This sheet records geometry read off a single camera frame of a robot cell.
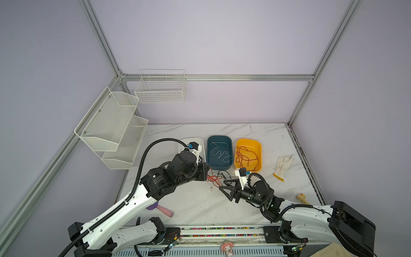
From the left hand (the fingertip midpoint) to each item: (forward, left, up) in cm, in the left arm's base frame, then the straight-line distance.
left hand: (208, 169), depth 66 cm
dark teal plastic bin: (+34, -11, -26) cm, 44 cm away
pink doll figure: (-25, -9, -24) cm, 36 cm away
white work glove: (+18, -46, -26) cm, 56 cm away
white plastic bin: (+23, +4, -23) cm, 33 cm away
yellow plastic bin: (+31, -30, -23) cm, 49 cm away
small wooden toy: (-3, -50, -25) cm, 56 cm away
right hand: (-3, -6, -11) cm, 13 cm away
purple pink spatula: (-7, +28, -27) cm, 39 cm away
